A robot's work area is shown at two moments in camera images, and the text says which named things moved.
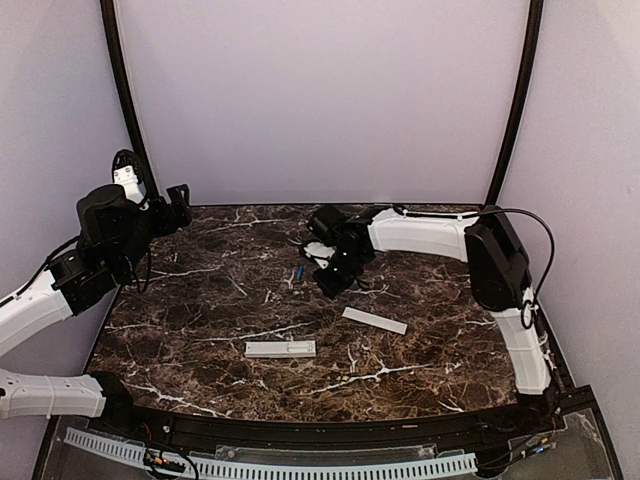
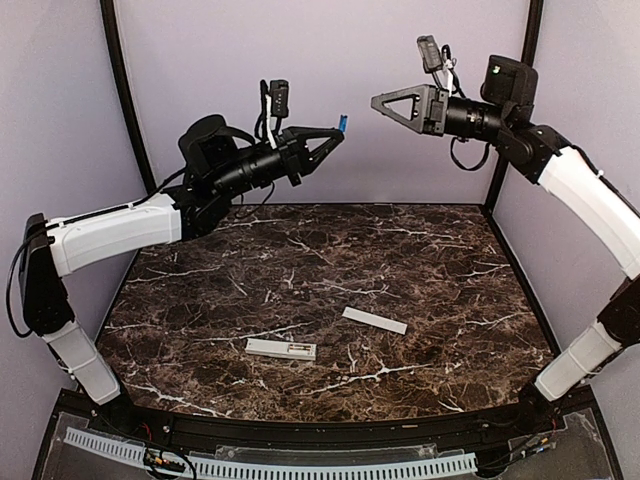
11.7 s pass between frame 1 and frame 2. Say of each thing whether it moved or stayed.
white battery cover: stayed
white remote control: stayed
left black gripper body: moved
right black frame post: stayed
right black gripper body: moved
